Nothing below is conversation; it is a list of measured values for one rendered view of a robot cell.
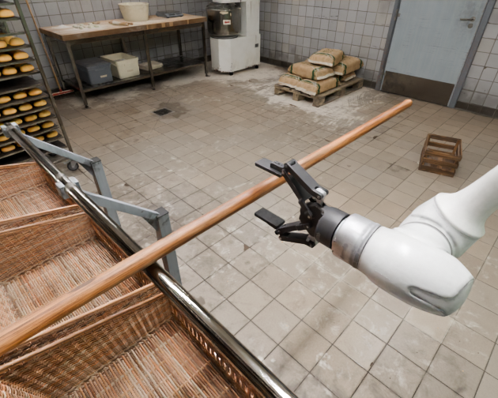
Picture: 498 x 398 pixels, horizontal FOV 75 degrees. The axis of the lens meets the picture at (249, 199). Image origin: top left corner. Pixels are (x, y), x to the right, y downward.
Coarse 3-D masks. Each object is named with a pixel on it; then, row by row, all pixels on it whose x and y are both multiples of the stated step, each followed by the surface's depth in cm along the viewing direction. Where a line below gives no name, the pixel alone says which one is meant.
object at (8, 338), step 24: (384, 120) 104; (336, 144) 88; (264, 192) 71; (216, 216) 63; (168, 240) 57; (120, 264) 52; (144, 264) 54; (96, 288) 49; (48, 312) 45; (72, 312) 47; (0, 336) 42; (24, 336) 43
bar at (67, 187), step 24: (24, 144) 94; (48, 144) 115; (48, 168) 83; (96, 168) 131; (72, 192) 74; (96, 216) 67; (144, 216) 99; (168, 216) 105; (120, 240) 61; (168, 264) 114; (168, 288) 52; (192, 312) 49; (216, 336) 46; (240, 360) 43; (264, 384) 40
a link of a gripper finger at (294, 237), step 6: (288, 234) 74; (294, 234) 72; (300, 234) 70; (306, 234) 70; (282, 240) 73; (288, 240) 72; (294, 240) 70; (300, 240) 68; (306, 240) 67; (312, 246) 66
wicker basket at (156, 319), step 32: (128, 320) 98; (160, 320) 109; (32, 352) 79; (64, 352) 86; (96, 352) 94; (128, 352) 104; (192, 352) 104; (0, 384) 74; (32, 384) 83; (64, 384) 90; (96, 384) 96; (128, 384) 96; (160, 384) 96; (192, 384) 96; (224, 384) 96
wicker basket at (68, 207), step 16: (16, 176) 169; (32, 176) 175; (48, 176) 170; (0, 192) 166; (16, 192) 172; (32, 192) 175; (48, 192) 176; (0, 208) 164; (16, 208) 164; (32, 208) 164; (48, 208) 164; (64, 208) 138; (80, 208) 149; (0, 224) 123; (16, 224) 154; (64, 224) 142; (32, 256) 137
